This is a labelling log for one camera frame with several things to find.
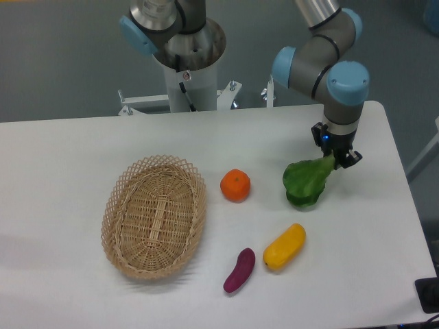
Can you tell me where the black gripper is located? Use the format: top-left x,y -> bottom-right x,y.
311,122 -> 363,170

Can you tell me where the green bok choy vegetable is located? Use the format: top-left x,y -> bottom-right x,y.
283,155 -> 335,208

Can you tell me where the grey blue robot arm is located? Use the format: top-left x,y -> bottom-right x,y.
119,1 -> 370,168

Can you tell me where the white table leg right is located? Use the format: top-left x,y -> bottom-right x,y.
405,117 -> 439,184

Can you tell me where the orange tangerine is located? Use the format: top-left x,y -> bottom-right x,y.
220,169 -> 251,203

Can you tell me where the yellow mango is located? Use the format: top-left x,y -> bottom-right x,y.
263,223 -> 307,271

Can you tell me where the purple sweet potato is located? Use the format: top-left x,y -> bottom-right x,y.
223,248 -> 256,293

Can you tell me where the black device at edge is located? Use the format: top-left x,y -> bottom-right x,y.
414,277 -> 438,314

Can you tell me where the woven wicker basket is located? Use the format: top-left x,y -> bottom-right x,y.
101,155 -> 207,280

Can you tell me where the white metal base frame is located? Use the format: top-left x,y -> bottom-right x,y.
117,73 -> 277,116

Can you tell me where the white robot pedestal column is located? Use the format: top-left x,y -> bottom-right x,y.
161,64 -> 217,113

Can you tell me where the black cable on pedestal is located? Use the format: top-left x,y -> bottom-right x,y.
174,54 -> 197,112

